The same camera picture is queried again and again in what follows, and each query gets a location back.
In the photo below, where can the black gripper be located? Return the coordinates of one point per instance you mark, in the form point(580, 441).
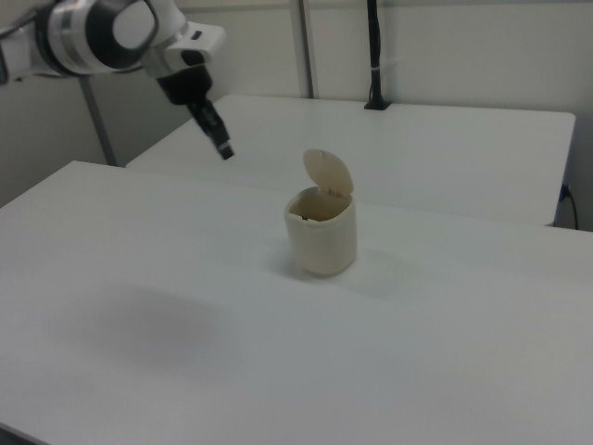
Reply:
point(187, 85)

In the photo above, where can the cream trash bin with lid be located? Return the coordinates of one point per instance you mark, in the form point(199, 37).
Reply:
point(322, 241)

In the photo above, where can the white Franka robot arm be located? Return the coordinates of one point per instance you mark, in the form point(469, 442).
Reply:
point(92, 37)

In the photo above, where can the black pole with clamp base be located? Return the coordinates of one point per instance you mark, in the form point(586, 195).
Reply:
point(374, 51)

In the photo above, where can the white rectangular table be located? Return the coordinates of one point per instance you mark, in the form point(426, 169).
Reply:
point(407, 153)

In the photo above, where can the grey metal wall post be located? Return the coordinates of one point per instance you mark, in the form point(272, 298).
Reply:
point(307, 46)
point(97, 125)

